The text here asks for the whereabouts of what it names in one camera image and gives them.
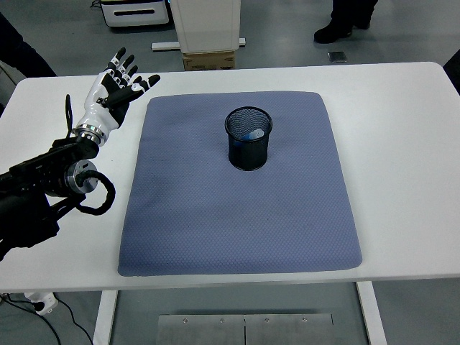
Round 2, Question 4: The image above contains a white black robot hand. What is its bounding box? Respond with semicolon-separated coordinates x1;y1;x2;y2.
75;47;162;133

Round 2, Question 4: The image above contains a blue marker with clear cap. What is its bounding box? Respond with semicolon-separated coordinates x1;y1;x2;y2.
233;128;266;149

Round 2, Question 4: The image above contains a black mesh pen holder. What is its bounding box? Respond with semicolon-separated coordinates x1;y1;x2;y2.
224;106;273;172

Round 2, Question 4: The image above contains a person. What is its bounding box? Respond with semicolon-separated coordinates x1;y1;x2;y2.
0;12;58;78
313;0;380;45

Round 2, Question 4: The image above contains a white box-shaped appliance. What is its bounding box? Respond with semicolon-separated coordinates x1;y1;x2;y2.
100;0;172;28

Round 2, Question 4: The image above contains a brown cardboard box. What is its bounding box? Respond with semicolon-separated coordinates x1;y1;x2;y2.
182;50;237;72

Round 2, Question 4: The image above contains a blue-grey textured mat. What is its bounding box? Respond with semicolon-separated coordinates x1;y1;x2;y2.
117;91;364;277

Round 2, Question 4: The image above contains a white power strip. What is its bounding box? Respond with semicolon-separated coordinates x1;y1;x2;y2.
24;291;60;317

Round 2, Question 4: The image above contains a white table leg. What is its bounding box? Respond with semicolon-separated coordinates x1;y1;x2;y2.
355;282;388;345
92;290;119;345

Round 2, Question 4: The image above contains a grey metal plate with screws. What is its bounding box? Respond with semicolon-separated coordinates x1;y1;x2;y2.
157;313;335;345

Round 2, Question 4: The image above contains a white pedestal cabinet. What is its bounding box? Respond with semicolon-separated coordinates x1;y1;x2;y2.
151;0;249;55

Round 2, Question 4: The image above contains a black floor cable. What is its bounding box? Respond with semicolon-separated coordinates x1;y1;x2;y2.
0;293;62;345
55;298;95;345

